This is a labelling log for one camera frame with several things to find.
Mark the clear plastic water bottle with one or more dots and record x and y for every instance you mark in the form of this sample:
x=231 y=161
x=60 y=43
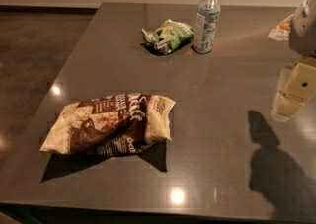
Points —
x=208 y=13

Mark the green chip bag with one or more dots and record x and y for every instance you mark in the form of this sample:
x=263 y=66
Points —
x=168 y=37

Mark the brown chip bag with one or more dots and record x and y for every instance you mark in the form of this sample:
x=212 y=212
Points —
x=111 y=126

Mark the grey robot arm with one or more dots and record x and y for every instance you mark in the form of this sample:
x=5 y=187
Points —
x=297 y=83

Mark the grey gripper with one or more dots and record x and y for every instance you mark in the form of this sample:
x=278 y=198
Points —
x=304 y=34

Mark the white wrapped snack packet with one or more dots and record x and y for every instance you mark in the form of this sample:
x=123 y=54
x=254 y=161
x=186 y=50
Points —
x=281 y=31

